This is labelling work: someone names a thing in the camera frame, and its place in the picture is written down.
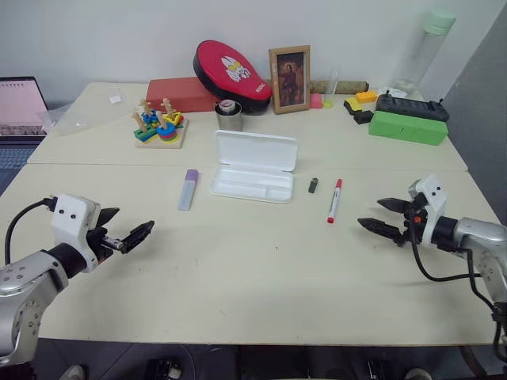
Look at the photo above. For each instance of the wooden shape stacking toy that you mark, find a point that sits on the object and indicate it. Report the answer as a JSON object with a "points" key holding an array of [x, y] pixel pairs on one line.
{"points": [[160, 132]]}

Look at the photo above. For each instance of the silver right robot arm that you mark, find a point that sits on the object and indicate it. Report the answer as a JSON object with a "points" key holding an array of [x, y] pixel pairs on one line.
{"points": [[481, 239]]}

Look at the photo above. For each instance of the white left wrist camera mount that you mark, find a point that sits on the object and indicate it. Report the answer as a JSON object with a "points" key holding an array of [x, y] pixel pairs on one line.
{"points": [[71, 221]]}

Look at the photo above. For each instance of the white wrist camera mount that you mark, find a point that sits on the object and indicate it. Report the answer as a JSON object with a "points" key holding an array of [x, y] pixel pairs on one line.
{"points": [[71, 221], [433, 204]]}

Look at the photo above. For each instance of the orange yellow block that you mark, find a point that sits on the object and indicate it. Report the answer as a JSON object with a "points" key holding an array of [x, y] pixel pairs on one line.
{"points": [[366, 96]]}

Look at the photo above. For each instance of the small black eraser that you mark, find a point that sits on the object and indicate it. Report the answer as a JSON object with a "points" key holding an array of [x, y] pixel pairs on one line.
{"points": [[313, 186]]}

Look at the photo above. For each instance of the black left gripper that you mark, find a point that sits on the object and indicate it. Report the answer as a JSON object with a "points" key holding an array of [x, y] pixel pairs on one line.
{"points": [[101, 244]]}

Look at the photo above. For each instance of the pink eraser block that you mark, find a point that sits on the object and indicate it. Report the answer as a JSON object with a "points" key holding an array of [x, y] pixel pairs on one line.
{"points": [[316, 101]]}

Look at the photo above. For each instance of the black boxy foot device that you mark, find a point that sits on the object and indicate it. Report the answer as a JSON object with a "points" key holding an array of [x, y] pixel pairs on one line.
{"points": [[163, 370]]}

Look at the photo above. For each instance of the wooden framed portrait picture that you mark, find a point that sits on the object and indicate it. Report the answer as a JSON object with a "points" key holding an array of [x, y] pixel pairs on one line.
{"points": [[289, 79]]}

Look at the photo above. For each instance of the clear bottle green lid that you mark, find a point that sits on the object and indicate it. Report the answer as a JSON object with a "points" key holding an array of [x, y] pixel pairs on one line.
{"points": [[421, 47]]}

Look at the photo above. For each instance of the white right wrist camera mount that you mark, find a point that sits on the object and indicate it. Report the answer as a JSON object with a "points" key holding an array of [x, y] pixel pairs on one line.
{"points": [[433, 204]]}

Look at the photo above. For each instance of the white plastic pencil case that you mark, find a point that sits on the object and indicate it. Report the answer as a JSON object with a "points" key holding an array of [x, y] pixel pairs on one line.
{"points": [[253, 162]]}

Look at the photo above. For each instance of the small black block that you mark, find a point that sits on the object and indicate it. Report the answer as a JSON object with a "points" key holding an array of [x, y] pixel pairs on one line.
{"points": [[362, 117]]}

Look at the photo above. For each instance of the clear glass tube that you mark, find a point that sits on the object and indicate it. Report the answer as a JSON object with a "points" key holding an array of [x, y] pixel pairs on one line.
{"points": [[333, 83]]}

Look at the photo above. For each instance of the white crumpled paper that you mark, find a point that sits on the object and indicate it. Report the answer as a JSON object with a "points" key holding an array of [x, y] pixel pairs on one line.
{"points": [[396, 92]]}

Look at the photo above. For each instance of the green rectangular box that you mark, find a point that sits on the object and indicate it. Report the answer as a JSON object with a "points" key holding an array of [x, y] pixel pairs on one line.
{"points": [[408, 128]]}

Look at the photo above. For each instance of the yellow black sponge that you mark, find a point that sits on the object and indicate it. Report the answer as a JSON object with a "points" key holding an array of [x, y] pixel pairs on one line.
{"points": [[352, 106]]}

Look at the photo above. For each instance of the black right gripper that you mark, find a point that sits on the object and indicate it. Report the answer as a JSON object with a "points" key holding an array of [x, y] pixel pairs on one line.
{"points": [[416, 225]]}

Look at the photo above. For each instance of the red black boxing pad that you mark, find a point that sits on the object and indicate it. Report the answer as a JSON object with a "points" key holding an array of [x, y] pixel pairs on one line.
{"points": [[233, 75]]}

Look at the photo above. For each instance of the laptop with pink screen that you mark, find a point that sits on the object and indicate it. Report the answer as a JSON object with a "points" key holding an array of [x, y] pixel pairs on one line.
{"points": [[17, 118]]}

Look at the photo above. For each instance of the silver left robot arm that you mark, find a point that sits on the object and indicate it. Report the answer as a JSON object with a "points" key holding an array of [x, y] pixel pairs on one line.
{"points": [[24, 277]]}

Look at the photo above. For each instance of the small yellow-green disc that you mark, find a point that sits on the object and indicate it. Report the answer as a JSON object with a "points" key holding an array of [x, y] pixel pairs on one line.
{"points": [[328, 104]]}

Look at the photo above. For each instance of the red white tape roll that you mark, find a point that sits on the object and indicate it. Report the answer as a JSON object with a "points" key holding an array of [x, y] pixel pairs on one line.
{"points": [[227, 105]]}

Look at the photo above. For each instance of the small white label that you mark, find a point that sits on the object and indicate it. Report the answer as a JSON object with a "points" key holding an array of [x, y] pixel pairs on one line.
{"points": [[115, 98]]}

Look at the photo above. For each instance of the black handheld controller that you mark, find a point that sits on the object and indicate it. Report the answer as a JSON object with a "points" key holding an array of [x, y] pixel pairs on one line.
{"points": [[412, 107]]}

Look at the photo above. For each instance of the grey shoe tip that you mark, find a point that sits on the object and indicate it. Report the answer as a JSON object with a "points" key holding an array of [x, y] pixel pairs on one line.
{"points": [[73, 373], [419, 374]]}

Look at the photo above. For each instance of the red rectangular box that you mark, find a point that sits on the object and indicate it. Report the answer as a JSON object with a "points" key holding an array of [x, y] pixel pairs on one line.
{"points": [[174, 95]]}

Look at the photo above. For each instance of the red whiteboard marker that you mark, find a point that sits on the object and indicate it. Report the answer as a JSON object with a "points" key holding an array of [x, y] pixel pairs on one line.
{"points": [[334, 202]]}

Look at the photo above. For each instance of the purple highlighter pen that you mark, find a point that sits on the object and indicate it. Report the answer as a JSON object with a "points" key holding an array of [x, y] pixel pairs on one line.
{"points": [[188, 192]]}

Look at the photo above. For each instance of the clear plastic bag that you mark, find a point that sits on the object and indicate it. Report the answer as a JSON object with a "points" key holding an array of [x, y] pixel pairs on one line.
{"points": [[79, 112]]}

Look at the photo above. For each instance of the steel cup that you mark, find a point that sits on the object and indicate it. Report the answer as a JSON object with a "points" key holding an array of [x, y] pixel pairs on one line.
{"points": [[229, 120]]}

